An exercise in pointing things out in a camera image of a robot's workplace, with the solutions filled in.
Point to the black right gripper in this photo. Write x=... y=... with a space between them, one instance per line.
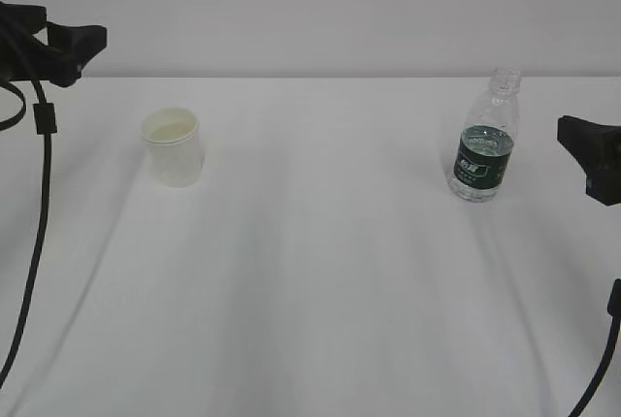
x=596 y=149

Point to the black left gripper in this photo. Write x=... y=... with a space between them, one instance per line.
x=54 y=52

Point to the clear green-label water bottle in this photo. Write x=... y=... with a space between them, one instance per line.
x=487 y=139

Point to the white paper cup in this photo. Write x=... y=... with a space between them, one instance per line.
x=171 y=136

